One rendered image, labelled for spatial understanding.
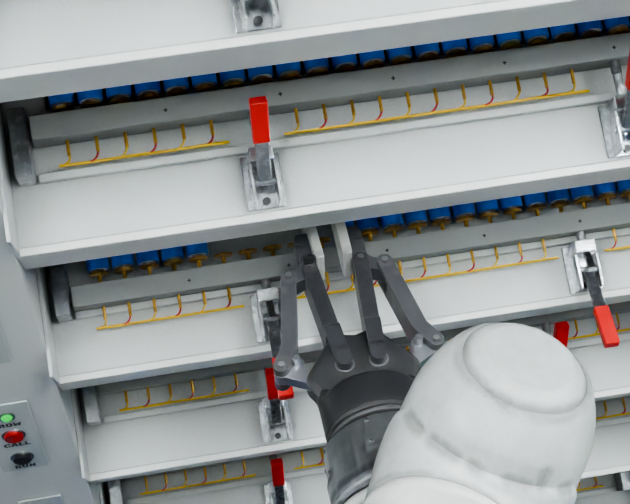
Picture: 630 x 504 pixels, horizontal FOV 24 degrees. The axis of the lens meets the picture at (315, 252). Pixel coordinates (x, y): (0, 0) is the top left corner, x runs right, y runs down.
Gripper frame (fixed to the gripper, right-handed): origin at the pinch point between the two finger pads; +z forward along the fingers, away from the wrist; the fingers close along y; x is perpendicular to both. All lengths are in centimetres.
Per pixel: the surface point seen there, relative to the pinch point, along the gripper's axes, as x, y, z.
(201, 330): 7.3, 10.9, -1.7
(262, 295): 4.2, 5.6, -1.6
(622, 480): 59, -35, 8
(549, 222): 3.2, -19.0, 0.3
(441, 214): 2.4, -10.2, 2.4
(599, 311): 6.3, -21.1, -7.4
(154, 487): 42.8, 17.7, 7.4
